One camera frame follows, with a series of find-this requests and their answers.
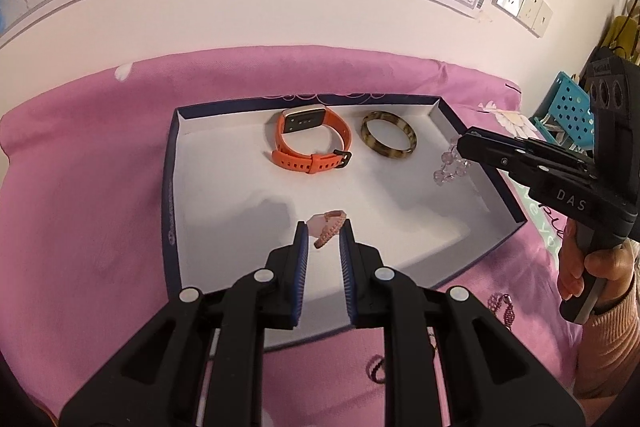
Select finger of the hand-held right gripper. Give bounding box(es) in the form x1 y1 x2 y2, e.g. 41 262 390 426
457 133 596 191
467 127 594 175

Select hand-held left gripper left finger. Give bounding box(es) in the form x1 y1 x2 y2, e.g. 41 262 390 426
59 221 311 427

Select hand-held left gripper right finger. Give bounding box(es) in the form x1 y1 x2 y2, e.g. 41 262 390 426
339 227 586 427

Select clear bead bracelet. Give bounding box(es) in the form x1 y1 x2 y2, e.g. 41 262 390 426
432 137 473 186

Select pink hair clip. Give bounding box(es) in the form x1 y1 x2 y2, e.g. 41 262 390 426
306 208 348 250

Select blue box lid white inside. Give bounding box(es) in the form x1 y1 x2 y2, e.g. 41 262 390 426
161 93 528 350

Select person's right forearm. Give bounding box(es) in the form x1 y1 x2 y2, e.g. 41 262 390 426
574 257 640 414

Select person's right hand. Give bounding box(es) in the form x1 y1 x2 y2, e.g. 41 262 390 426
556 217 640 309

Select teal perforated basket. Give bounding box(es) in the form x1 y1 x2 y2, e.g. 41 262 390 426
530 72 598 152

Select tortoiseshell bangle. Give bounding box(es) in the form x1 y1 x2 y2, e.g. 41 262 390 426
360 110 418 161

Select orange smartwatch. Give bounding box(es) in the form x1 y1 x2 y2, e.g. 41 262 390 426
270 106 355 175

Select yellow bag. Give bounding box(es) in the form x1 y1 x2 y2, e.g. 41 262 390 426
600 14 640 58

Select pink floral blanket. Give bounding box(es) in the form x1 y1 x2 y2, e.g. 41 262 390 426
0 47 601 427

